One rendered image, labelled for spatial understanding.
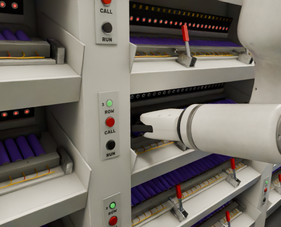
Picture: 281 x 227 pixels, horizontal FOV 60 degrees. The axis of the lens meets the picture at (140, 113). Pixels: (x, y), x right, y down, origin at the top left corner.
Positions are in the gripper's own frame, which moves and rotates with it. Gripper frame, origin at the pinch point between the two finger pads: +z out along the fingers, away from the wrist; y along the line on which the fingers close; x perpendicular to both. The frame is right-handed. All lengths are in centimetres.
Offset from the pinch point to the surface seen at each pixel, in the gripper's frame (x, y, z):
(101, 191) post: 10.0, 15.4, -5.8
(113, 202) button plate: 13.2, 13.1, -5.5
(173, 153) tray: 8.1, -4.8, -4.7
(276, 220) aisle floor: 59, -76, 4
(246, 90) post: -3, -52, 2
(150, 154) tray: 7.1, 0.7, -3.0
